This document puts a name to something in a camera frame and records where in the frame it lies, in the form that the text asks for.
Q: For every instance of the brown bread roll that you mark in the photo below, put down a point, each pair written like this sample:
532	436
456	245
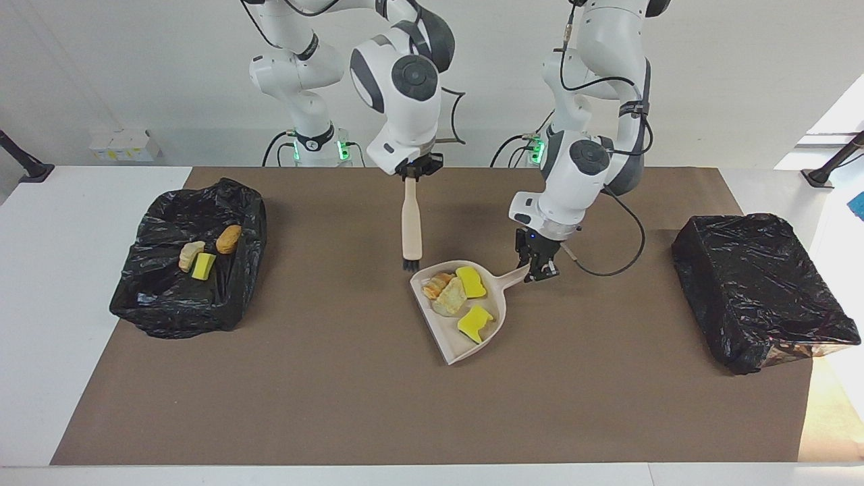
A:
229	238

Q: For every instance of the black bag covered box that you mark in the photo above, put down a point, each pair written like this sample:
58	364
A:
756	283

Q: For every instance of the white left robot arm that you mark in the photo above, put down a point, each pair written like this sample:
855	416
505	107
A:
580	169

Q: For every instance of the green and yellow sponge piece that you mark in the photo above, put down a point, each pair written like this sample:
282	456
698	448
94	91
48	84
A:
203	266

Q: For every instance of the pale yellow bread chunk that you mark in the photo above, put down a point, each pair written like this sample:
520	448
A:
190	256

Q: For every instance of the pale pink plastic dustpan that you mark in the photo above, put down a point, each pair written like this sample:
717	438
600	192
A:
466	347

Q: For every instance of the open black bag lined bin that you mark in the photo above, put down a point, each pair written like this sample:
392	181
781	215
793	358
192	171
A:
169	304

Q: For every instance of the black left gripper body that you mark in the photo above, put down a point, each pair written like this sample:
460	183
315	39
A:
543	244

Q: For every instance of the large brown table mat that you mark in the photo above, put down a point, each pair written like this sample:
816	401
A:
304	405

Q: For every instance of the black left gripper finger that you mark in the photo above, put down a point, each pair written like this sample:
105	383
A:
533	268
551	267

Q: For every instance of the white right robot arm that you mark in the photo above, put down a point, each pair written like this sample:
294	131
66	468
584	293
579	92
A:
405	88

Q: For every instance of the white wall socket boxes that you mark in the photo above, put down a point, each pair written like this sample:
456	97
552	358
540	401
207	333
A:
125	145

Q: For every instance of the black camera stand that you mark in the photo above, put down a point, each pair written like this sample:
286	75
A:
833	162
23	162

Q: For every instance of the blue object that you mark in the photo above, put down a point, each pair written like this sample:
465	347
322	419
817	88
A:
857	204

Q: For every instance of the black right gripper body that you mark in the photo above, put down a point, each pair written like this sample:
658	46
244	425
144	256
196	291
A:
420	165

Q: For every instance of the orange striped bread piece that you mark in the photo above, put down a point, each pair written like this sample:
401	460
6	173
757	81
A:
435	285

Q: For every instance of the pale pink hand brush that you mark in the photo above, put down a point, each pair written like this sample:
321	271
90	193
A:
412	223

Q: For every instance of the pale yellow rock chunk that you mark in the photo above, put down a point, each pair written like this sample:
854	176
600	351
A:
451	300

